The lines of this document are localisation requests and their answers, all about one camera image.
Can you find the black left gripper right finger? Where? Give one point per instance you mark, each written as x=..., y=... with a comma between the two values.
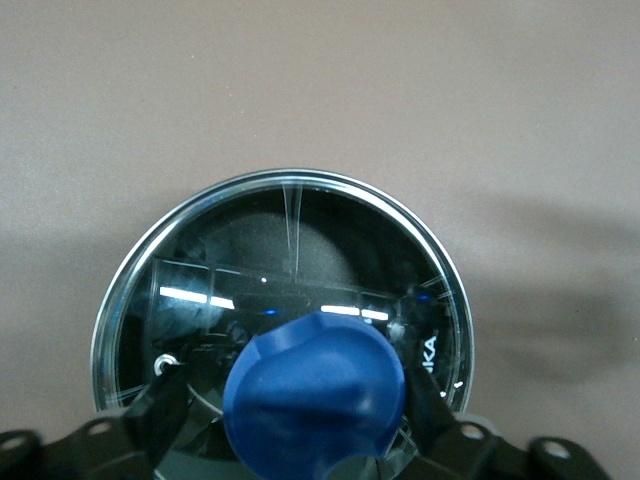
x=475, y=455

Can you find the glass lid with blue knob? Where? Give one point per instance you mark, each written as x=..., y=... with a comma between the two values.
x=310, y=390

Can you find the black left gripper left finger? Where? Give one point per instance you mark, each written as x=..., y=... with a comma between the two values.
x=100, y=450

